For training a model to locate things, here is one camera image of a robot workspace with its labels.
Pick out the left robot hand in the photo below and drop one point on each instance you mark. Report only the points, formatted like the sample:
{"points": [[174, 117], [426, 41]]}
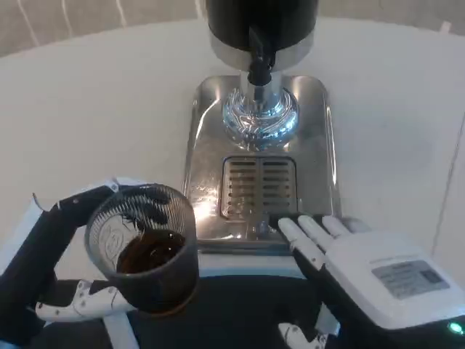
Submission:
{"points": [[29, 254]]}

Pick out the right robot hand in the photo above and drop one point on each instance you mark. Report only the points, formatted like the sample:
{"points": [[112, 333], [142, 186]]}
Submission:
{"points": [[359, 261]]}

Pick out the clear ribbed glass cup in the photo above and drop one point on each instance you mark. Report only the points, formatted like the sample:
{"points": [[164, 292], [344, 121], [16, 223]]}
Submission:
{"points": [[163, 280]]}

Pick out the slotted steel drain grid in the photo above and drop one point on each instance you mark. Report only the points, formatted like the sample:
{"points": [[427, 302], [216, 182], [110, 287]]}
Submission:
{"points": [[258, 187]]}

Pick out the steel drip tray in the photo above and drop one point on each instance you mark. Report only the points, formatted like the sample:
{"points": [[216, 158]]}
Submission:
{"points": [[207, 145]]}

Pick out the black dispenser tap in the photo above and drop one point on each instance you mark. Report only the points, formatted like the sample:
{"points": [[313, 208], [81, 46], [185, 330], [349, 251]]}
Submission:
{"points": [[259, 65]]}

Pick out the black drink dispenser steel stand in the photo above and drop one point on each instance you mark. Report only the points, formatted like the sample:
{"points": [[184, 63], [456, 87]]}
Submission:
{"points": [[229, 18]]}

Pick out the robot torso black white frame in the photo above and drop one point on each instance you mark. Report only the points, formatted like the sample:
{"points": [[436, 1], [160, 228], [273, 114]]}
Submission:
{"points": [[236, 312]]}

